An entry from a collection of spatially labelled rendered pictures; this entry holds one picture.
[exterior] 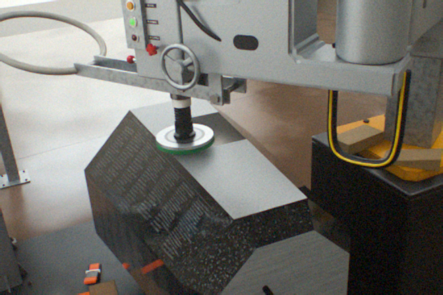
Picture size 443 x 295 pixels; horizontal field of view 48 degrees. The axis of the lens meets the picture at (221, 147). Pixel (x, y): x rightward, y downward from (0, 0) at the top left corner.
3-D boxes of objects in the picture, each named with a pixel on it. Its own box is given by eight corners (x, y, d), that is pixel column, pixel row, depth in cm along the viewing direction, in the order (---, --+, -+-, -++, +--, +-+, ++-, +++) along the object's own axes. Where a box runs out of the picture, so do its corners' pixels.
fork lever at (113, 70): (251, 89, 175) (251, 76, 173) (223, 108, 160) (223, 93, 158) (103, 64, 207) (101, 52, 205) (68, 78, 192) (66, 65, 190)
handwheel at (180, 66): (215, 84, 161) (213, 38, 155) (198, 94, 154) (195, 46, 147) (177, 79, 168) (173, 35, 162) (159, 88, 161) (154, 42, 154)
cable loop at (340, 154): (401, 172, 150) (413, 69, 136) (397, 177, 147) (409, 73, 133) (327, 157, 161) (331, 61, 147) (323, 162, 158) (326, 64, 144)
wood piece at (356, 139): (363, 135, 213) (364, 124, 210) (382, 143, 205) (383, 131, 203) (329, 147, 203) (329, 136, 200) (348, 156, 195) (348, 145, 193)
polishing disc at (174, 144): (164, 126, 198) (163, 123, 197) (217, 126, 195) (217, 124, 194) (149, 149, 179) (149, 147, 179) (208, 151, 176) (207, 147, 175)
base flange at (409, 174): (411, 114, 240) (413, 104, 238) (503, 152, 200) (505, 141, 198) (327, 137, 222) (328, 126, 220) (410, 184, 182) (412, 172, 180)
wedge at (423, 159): (440, 159, 189) (442, 147, 187) (438, 172, 181) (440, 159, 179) (385, 152, 197) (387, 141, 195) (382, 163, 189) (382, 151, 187)
